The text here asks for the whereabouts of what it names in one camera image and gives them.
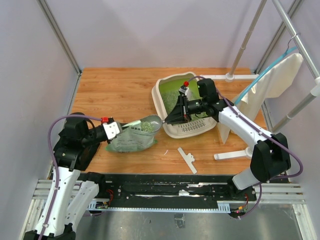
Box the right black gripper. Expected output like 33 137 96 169
165 94 208 124

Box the metal litter scoop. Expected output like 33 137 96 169
140 114 165 133

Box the green cat litter bag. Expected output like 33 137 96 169
105 119 159 153

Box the white plastic bag clip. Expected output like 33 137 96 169
177 147 197 174

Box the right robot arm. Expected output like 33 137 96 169
164 78 291 200

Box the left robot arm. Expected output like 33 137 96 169
23 112 120 240

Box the beige green litter box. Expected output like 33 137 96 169
151 71 217 139

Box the black cloth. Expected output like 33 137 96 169
53 123 99 172

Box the white metal drying rack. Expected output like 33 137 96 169
199 0 320 161

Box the cream fabric bag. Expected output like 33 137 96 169
217 52 305 145

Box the teal clothes hanger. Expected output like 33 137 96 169
234 32 301 105

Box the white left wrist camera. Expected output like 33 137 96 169
102 121 123 141

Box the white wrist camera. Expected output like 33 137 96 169
178 85 194 101
102 121 123 141

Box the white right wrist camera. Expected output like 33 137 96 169
178 85 194 101

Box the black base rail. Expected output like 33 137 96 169
78 172 260 211

